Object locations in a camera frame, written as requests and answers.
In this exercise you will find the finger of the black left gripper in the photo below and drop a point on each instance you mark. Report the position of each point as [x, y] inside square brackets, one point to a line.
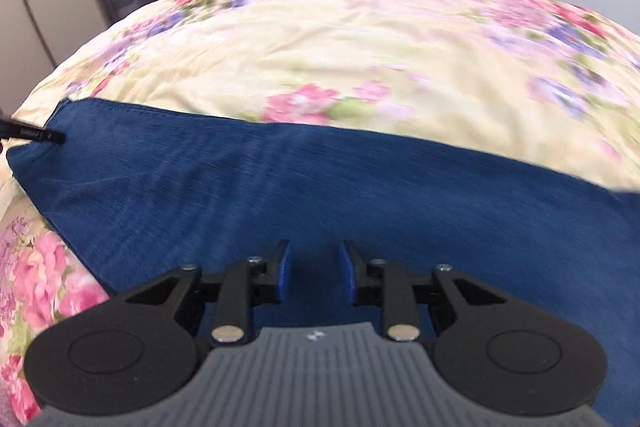
[14, 129]

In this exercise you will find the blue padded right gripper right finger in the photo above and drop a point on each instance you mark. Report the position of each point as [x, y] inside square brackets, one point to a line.
[354, 270]

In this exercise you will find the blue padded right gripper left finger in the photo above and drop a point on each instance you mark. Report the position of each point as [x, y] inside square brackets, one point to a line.
[273, 274]

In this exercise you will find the blue denim jeans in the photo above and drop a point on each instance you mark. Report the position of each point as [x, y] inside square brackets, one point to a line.
[135, 191]

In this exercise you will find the floral yellow bed quilt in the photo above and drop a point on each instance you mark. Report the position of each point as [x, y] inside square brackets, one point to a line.
[537, 81]

